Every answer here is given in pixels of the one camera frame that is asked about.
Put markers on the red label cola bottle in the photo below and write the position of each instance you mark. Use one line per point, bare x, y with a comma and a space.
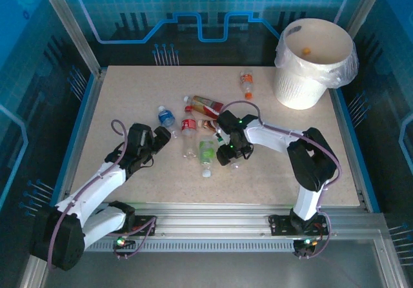
188, 129

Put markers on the orange-capped orange label bottle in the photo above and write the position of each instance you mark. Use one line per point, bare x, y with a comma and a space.
246, 81

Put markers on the aluminium cross beam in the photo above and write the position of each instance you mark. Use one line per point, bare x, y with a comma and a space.
209, 220

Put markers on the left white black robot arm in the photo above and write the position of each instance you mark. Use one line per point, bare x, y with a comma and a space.
103, 184

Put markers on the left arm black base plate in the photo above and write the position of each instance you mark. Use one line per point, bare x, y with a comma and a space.
142, 223

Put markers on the aluminium table side rail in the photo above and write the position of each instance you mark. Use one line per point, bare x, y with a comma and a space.
88, 107
346, 133

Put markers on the brushed steel panel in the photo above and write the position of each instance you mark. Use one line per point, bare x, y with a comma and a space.
209, 268

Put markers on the green-capped clear bottle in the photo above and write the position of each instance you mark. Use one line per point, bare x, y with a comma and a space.
221, 138

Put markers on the red yellow juice bottle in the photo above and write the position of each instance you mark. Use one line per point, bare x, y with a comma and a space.
206, 104

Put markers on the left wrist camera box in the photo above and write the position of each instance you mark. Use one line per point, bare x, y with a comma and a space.
140, 134

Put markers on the yellow-capped clear bottle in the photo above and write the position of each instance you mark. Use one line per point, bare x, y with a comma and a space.
306, 51

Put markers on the white plastic bin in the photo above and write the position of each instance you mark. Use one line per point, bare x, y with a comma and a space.
297, 88

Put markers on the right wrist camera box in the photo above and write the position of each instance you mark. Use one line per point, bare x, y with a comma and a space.
227, 120

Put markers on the green label clear bottle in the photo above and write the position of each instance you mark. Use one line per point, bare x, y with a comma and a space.
206, 152

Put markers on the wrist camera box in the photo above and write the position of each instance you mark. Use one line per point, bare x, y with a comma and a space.
140, 134
227, 120

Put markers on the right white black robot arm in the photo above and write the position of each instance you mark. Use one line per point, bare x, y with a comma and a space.
267, 137

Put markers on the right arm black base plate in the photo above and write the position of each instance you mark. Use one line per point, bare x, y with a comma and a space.
280, 225

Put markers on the small lit circuit board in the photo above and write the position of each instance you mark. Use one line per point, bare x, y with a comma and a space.
121, 241
305, 242

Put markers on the aluminium frame post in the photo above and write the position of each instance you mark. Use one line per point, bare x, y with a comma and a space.
366, 2
75, 31

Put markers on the blue label water bottle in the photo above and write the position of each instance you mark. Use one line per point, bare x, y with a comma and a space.
166, 117

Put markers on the copper brown label bottle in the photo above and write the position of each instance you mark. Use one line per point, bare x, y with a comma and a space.
208, 125

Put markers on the clear plastic bin liner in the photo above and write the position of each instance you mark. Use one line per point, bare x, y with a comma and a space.
335, 71

